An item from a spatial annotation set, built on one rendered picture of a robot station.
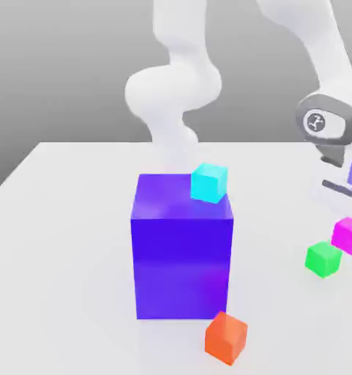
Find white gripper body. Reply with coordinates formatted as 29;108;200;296
311;179;352;220

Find small magenta cube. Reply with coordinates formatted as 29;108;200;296
330;217;352;256

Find small green cube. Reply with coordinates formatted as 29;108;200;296
304;240;343;279

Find small cyan cube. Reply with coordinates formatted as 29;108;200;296
190;163;229;205

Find small orange cube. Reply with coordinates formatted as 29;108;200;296
204;311;249;367

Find large purple box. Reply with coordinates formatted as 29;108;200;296
130;173;234;321

